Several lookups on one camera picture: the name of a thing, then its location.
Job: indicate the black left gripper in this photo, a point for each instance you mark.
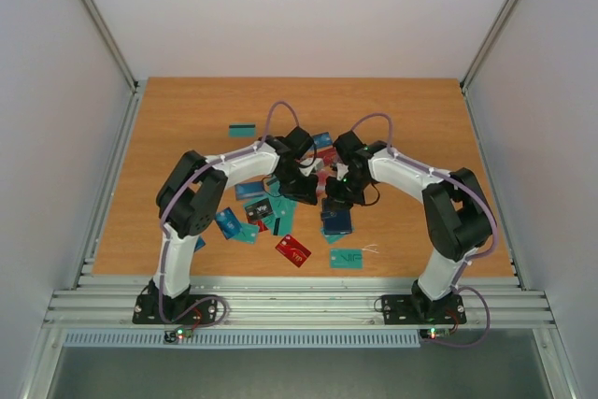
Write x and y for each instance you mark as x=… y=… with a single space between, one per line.
x=305 y=194

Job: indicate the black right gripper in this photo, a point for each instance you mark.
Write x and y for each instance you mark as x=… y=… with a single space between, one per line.
x=338 y=190

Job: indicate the dark blue card holder wallet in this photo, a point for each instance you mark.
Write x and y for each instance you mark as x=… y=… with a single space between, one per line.
x=335 y=220

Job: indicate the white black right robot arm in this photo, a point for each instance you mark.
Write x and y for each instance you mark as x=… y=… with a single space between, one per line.
x=459 y=220

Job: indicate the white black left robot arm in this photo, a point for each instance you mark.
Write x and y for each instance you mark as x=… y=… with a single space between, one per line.
x=188 y=203

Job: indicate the black VIP card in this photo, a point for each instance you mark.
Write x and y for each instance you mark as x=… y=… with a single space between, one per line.
x=258 y=209

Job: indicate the blue card with stripe left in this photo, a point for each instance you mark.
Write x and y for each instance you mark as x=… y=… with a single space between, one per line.
x=249 y=190

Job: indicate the blue VIP card back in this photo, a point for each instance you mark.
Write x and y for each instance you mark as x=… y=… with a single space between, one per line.
x=322 y=140

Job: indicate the teal VIP card front right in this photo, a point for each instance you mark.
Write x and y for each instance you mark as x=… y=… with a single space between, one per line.
x=351 y=259

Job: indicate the red card centre front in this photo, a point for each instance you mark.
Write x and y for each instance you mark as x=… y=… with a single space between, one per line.
x=293 y=250

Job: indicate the teal card with magnetic stripe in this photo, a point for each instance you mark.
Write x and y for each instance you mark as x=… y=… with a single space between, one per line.
x=242 y=130

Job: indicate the blue card left middle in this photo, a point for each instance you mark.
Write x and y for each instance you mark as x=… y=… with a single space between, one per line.
x=228 y=223

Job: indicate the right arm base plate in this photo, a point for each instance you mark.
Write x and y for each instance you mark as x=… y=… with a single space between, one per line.
x=399 y=309

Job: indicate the grey slotted cable duct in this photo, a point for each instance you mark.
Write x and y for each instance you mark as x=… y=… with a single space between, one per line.
x=244 y=339

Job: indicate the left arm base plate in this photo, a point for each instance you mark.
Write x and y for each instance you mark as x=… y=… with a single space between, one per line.
x=188 y=310

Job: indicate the aluminium frame post right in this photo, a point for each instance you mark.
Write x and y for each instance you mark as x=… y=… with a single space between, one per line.
x=498 y=25

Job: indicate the aluminium frame post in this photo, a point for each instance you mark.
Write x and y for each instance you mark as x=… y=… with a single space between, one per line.
x=498 y=25
x=108 y=39

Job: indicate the aluminium frame post left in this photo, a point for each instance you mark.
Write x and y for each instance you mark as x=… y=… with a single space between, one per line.
x=108 y=39

